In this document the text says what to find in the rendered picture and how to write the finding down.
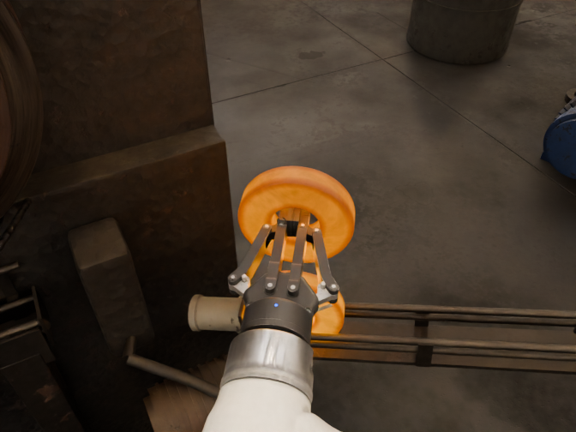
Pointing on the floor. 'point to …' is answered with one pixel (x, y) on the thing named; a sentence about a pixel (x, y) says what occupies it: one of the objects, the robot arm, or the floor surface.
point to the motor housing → (183, 400)
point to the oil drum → (462, 29)
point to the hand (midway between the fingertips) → (296, 209)
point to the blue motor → (562, 141)
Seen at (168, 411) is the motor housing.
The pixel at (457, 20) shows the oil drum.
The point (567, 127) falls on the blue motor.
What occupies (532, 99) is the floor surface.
